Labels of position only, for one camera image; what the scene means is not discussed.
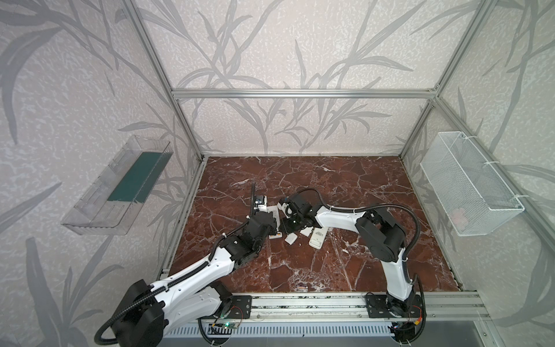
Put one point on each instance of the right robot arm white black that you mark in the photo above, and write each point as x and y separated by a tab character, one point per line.
383	235

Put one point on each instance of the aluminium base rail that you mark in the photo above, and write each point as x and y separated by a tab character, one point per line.
351	307

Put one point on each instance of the white remote being unloaded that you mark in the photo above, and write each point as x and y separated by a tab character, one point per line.
318	237

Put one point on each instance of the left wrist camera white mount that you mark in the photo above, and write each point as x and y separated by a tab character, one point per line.
259	203

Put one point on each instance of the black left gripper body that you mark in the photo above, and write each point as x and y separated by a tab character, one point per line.
254	210

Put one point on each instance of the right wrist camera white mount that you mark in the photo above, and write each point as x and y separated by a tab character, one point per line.
283	206

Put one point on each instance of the aluminium frame post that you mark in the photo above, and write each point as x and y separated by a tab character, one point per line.
133	13
479	19

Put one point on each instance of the aluminium horizontal frame bar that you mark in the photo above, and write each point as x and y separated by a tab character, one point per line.
182	94

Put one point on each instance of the white remote with display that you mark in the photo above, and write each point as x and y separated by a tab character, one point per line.
274	211

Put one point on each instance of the small circuit board with wires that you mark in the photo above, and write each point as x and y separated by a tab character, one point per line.
224	327

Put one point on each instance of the aluminium frame post left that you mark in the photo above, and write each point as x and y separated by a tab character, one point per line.
133	13

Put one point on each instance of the aluminium frame post right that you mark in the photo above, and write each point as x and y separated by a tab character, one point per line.
479	19

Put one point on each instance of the clear plastic wall tray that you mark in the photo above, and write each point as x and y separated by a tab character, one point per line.
112	203

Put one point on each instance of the white wire mesh basket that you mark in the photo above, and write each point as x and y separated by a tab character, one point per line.
476	199

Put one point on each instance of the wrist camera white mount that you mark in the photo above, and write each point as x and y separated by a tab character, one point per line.
259	203
283	206

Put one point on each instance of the white battery cover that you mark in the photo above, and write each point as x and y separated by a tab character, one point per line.
291	238
307	231

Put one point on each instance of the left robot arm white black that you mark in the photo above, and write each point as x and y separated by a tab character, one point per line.
147	312

